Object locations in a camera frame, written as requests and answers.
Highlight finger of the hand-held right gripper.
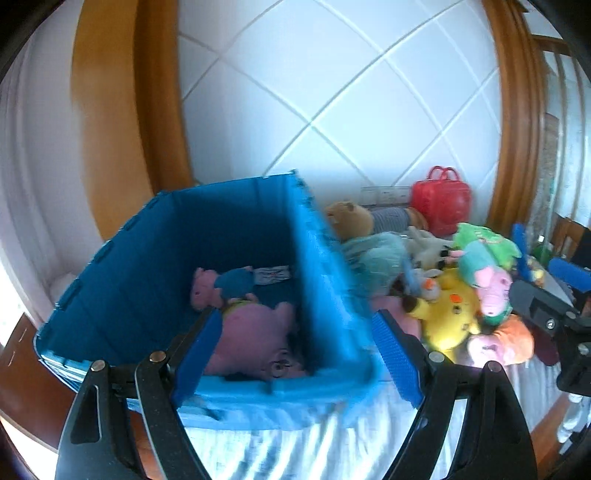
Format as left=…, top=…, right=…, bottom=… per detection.
left=509, top=279, right=583, bottom=330
left=549, top=257, right=591, bottom=294

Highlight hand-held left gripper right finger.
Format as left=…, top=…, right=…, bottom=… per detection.
left=372, top=309, right=539, bottom=480

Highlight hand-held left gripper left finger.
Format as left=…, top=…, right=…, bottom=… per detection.
left=54, top=307, right=223, bottom=480

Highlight blue feather duster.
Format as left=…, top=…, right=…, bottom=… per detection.
left=512, top=223, right=532, bottom=278

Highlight pink starfish plush green shorts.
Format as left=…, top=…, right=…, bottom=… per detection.
left=203, top=299, right=310, bottom=379

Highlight pink pig plush blue body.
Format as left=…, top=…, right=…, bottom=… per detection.
left=190, top=265, right=293, bottom=309

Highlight blue plastic crate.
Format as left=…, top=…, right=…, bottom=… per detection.
left=33, top=170, right=384, bottom=431

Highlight brown bear plush yellow ears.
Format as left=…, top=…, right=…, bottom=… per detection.
left=526, top=258, right=552, bottom=284

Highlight wooden chair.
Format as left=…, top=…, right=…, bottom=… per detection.
left=551, top=215, right=591, bottom=273

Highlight orange and pink plush toy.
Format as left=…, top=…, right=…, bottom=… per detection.
left=467, top=316, right=535, bottom=367

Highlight pink round plush cushion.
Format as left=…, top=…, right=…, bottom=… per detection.
left=372, top=295, right=421, bottom=337

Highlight pink pig plush teal hood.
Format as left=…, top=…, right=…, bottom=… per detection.
left=450, top=242, right=514, bottom=328

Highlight yellow mouse plush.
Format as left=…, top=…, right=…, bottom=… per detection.
left=402, top=268, right=483, bottom=363

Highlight small white bird plush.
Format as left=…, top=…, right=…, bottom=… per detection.
left=413, top=269, right=441, bottom=301

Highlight green plush toy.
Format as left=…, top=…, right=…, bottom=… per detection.
left=452, top=223, right=522, bottom=271

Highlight teal plush blue ear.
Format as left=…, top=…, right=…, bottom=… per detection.
left=342, top=232, right=411, bottom=296

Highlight black and white cow plush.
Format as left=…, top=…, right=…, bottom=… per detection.
left=406, top=226, right=455, bottom=268

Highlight grey striped bed sheet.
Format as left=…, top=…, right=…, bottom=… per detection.
left=185, top=355, right=568, bottom=480

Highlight red toy suitcase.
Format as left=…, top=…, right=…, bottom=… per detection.
left=410, top=166, right=472, bottom=237

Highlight brown bear plush striped shirt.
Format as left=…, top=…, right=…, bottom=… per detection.
left=325, top=200, right=430, bottom=241

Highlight dark wooden cabinet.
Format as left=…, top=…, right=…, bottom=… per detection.
left=0, top=314, right=79, bottom=407

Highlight white curtain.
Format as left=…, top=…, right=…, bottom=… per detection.
left=0, top=46, right=107, bottom=296

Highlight patterned wall hanging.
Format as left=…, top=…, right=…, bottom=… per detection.
left=540, top=113, right=561, bottom=217

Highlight white wall socket strip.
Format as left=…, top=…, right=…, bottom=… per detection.
left=361, top=186, right=411, bottom=206

